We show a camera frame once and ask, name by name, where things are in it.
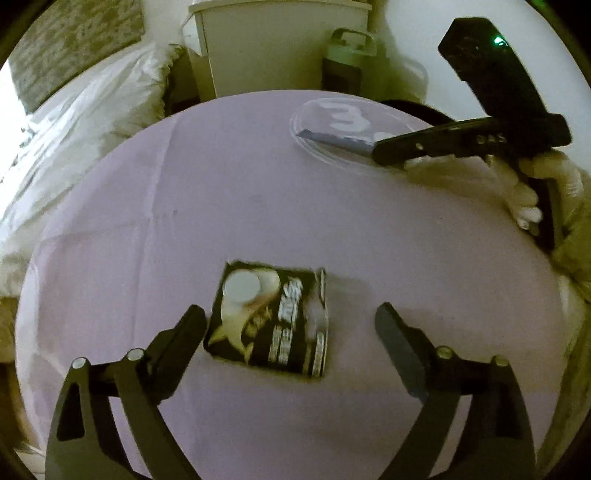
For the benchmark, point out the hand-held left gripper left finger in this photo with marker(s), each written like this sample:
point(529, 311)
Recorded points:
point(184, 341)

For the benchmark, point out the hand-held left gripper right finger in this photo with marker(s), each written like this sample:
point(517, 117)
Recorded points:
point(397, 350)

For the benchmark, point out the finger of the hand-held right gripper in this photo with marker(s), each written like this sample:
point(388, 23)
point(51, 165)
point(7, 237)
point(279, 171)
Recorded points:
point(415, 147)

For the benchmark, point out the blue packet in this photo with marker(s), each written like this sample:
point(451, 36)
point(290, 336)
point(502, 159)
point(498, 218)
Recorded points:
point(332, 141)

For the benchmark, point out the black snack packet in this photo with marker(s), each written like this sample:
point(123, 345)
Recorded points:
point(286, 332)

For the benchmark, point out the person's right hand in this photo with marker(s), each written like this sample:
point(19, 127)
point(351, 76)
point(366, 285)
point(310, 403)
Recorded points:
point(461, 170)

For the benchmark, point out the green water bottle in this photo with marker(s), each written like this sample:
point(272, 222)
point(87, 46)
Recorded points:
point(348, 60)

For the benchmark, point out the white dresser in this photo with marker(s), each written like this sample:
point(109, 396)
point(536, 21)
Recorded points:
point(277, 46)

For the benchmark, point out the bed with white duvet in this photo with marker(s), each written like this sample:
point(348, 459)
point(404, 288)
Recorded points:
point(83, 138)

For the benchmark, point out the floral window blind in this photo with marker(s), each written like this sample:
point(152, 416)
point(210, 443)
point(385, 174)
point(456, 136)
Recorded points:
point(78, 50)

